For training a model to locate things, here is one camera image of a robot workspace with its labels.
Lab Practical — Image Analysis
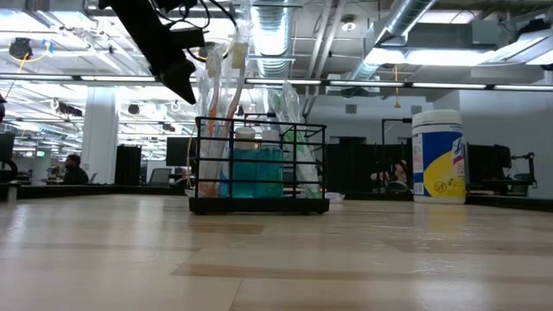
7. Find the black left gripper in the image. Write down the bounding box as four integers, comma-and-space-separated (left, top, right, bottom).
98, 0, 207, 105

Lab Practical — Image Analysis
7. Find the teal mouthwash bottle white cap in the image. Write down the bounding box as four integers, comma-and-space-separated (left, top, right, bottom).
257, 129, 285, 199
231, 127, 260, 199

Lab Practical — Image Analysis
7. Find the black monitor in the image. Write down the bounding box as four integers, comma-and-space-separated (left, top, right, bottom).
167, 136, 198, 168

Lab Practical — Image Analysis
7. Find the grey office chair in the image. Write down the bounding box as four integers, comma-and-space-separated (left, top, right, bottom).
149, 167, 174, 187

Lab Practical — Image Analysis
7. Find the white pillar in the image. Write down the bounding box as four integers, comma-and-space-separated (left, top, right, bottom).
80, 86, 120, 186

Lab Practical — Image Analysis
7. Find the black cabinet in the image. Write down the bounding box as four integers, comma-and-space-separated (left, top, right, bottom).
114, 144, 143, 187

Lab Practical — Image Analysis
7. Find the person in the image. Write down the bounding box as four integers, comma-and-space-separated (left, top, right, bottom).
62, 154, 90, 186
379, 159, 411, 194

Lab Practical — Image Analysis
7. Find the black ceiling device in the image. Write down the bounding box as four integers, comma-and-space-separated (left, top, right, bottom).
8, 37, 34, 60

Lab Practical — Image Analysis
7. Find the disinfecting wipes canister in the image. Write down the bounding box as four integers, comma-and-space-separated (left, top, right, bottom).
410, 109, 467, 205

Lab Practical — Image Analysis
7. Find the black workstation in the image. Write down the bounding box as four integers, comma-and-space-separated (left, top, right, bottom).
466, 143, 539, 194

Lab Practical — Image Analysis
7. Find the silver ventilation duct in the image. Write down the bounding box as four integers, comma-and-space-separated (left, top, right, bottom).
246, 0, 300, 79

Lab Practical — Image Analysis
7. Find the black wire basket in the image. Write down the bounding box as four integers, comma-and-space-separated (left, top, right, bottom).
188, 112, 330, 216

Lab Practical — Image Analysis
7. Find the slanted silver duct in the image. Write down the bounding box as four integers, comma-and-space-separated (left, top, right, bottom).
345, 0, 437, 83

